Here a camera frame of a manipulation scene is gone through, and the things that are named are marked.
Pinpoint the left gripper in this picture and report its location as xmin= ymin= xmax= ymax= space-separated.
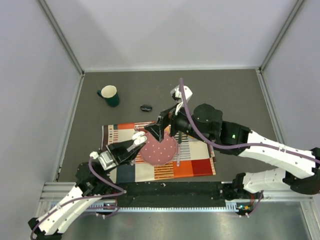
xmin=98 ymin=136 xmax=146 ymax=178

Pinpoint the pink dotted plate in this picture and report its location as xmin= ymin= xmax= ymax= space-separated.
xmin=139 ymin=132 xmax=177 ymax=166

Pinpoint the white earbud case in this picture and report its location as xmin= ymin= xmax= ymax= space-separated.
xmin=132 ymin=131 xmax=148 ymax=146

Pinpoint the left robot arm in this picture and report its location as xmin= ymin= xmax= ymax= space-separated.
xmin=28 ymin=136 xmax=147 ymax=240

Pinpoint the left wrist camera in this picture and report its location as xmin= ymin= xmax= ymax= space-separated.
xmin=97 ymin=151 xmax=117 ymax=171

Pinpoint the black knife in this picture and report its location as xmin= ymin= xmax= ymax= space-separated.
xmin=178 ymin=131 xmax=182 ymax=145

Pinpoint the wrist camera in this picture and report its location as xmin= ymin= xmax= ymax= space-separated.
xmin=97 ymin=151 xmax=117 ymax=171
xmin=170 ymin=85 xmax=193 ymax=116

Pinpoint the colourful patchwork placemat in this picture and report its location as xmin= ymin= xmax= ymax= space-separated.
xmin=101 ymin=121 xmax=216 ymax=184

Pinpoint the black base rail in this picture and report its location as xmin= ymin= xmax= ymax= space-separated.
xmin=117 ymin=181 xmax=225 ymax=207

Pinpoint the grey cable duct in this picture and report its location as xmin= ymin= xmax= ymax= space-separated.
xmin=86 ymin=201 xmax=253 ymax=213

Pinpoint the dark green mug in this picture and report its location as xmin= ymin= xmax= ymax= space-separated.
xmin=97 ymin=85 xmax=120 ymax=108

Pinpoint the black earbud charging case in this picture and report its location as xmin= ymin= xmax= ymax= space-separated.
xmin=140 ymin=104 xmax=153 ymax=113

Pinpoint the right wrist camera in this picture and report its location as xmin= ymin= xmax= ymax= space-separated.
xmin=170 ymin=85 xmax=193 ymax=116

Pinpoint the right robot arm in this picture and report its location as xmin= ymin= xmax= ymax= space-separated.
xmin=145 ymin=103 xmax=320 ymax=199

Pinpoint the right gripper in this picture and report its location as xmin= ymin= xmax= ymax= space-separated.
xmin=145 ymin=100 xmax=212 ymax=145

